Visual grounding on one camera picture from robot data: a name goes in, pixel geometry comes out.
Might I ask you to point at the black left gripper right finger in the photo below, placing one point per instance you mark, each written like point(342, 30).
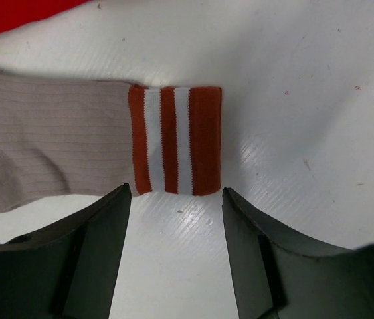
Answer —
point(279, 272)

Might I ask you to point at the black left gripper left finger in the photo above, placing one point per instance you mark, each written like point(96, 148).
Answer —
point(69, 268)

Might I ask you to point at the red sock with white print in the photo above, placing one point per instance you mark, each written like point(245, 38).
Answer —
point(16, 13)

